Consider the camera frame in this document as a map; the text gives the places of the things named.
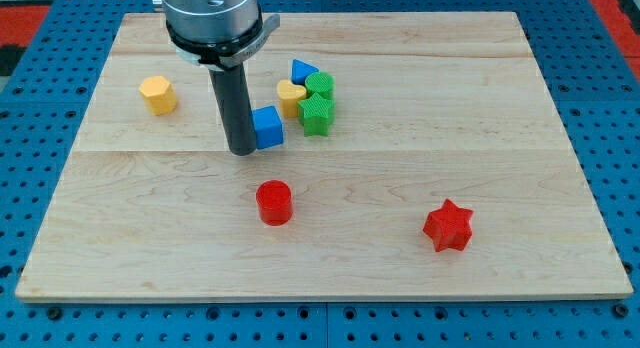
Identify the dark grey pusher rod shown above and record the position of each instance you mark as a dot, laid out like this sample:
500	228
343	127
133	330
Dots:
232	96

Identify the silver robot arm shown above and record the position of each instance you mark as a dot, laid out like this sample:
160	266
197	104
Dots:
221	35

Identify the blue cube block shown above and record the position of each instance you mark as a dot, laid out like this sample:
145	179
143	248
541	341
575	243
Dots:
268	127

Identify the yellow heart block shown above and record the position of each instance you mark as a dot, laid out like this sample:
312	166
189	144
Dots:
289	94

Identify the blue triangle block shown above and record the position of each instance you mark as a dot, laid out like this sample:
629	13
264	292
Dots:
300	70

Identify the yellow hexagon block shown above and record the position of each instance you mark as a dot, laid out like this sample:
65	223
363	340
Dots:
158	95

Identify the green cylinder block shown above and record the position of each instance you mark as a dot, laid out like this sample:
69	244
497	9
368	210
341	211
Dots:
321	83

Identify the green star block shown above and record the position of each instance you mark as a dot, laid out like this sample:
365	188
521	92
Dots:
316	114

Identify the red cylinder block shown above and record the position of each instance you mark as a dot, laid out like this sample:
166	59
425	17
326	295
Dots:
274	201

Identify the wooden board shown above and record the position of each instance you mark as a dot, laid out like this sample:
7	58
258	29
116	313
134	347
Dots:
429	106

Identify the red star block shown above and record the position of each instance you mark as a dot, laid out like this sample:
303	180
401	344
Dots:
449	227

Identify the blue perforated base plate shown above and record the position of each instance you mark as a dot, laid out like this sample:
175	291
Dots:
591	82

